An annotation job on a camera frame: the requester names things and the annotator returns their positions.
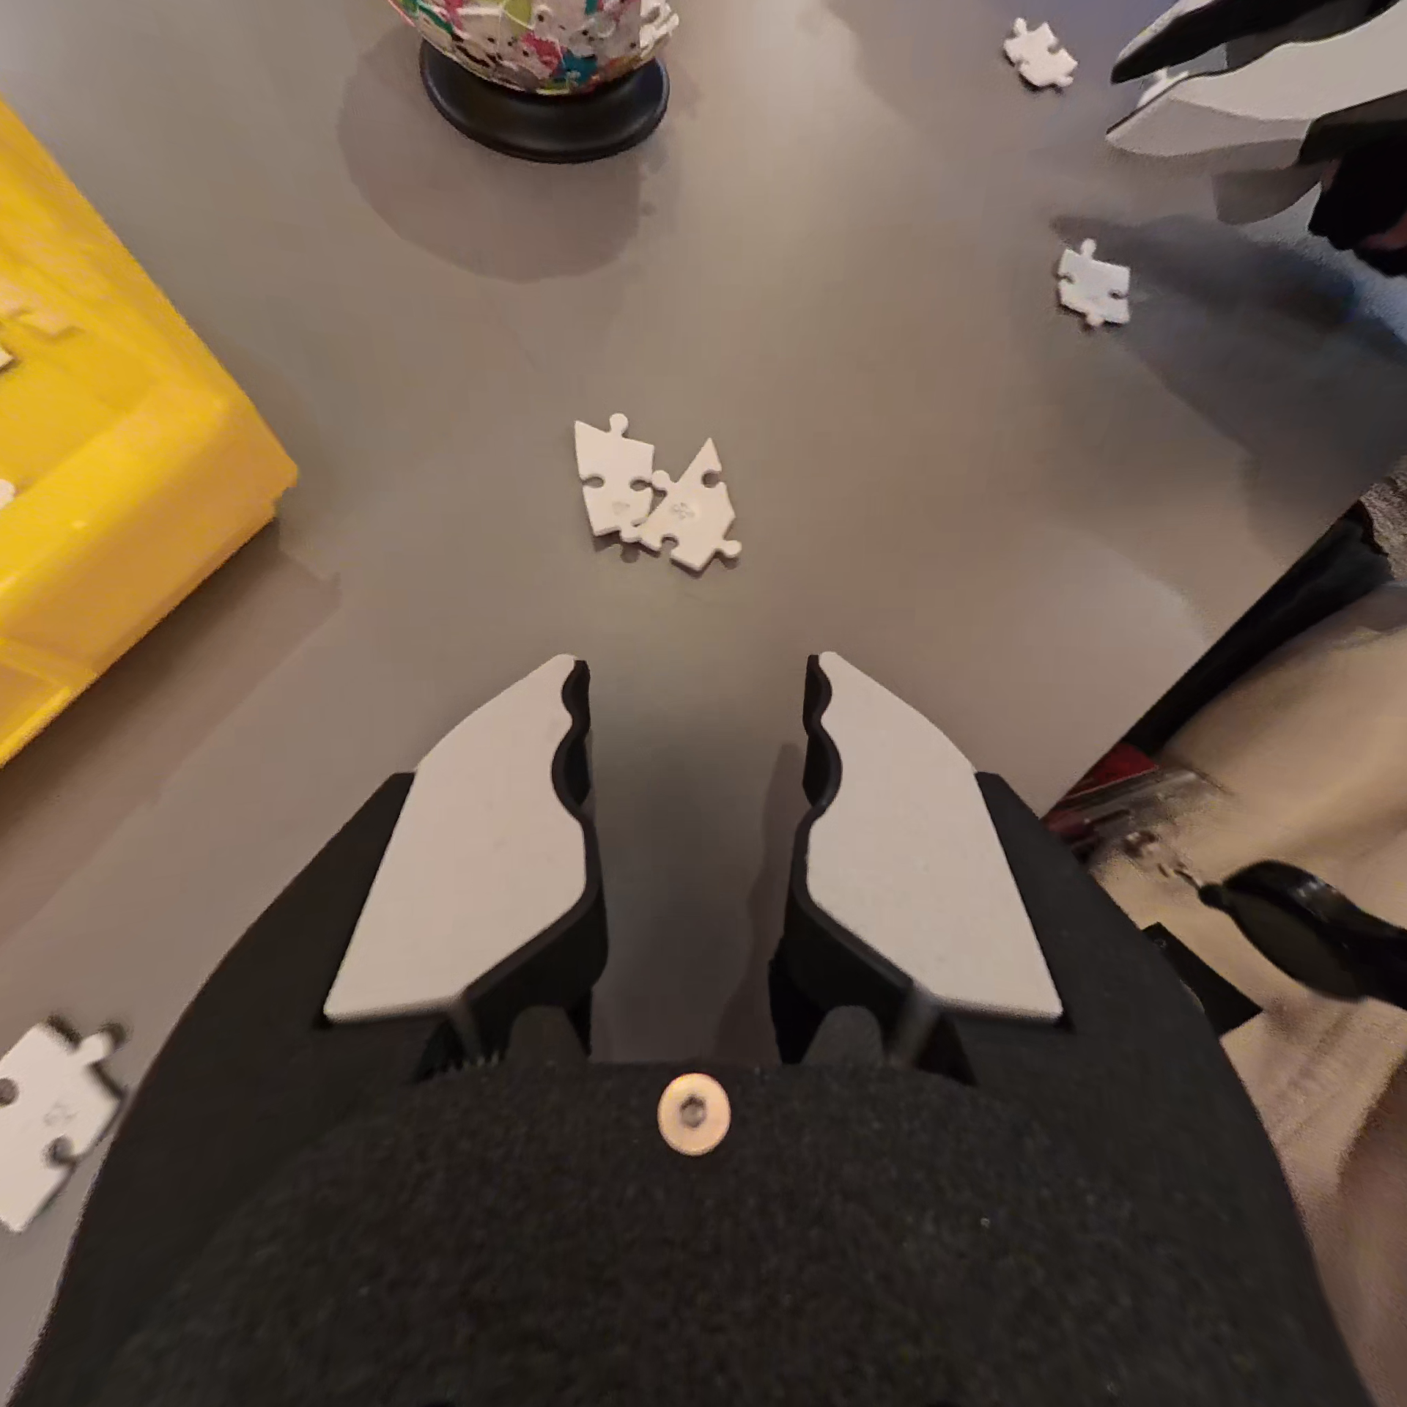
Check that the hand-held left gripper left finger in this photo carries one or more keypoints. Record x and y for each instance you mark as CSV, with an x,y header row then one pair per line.
x,y
471,880

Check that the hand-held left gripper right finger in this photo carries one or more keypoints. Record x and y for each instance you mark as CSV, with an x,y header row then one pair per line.
x,y
922,880

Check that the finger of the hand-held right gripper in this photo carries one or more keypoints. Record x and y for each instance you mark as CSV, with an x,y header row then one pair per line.
x,y
1274,109
1231,35

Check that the black ball stand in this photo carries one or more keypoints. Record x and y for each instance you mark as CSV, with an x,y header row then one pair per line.
x,y
550,121

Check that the colourful puzzle ball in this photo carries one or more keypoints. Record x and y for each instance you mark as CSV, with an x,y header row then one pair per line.
x,y
527,41

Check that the beige hoodie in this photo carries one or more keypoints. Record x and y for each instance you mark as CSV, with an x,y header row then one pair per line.
x,y
1319,1142

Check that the yellow plastic bin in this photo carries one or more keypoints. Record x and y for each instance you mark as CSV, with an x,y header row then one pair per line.
x,y
110,486

